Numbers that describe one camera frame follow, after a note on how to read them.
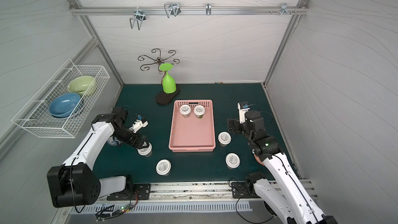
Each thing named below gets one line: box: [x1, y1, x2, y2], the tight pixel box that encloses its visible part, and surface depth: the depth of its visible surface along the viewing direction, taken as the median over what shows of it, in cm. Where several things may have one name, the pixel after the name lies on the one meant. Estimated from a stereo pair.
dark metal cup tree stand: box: [137, 48, 181, 105], surface depth 93 cm
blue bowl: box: [48, 92, 81, 118], surface depth 65 cm
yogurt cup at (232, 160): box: [225, 152, 241, 169], surface depth 78 cm
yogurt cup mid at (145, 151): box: [135, 141, 153, 158], surface depth 81 cm
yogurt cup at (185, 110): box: [179, 104, 192, 119], surface depth 98 cm
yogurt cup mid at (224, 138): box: [217, 131, 232, 147], surface depth 87 cm
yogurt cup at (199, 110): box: [193, 104, 206, 119], surface depth 98 cm
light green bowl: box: [67, 75, 97, 97], surface depth 73 cm
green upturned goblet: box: [159, 63, 177, 94], surface depth 90 cm
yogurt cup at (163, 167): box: [155, 158, 172, 176], surface depth 76 cm
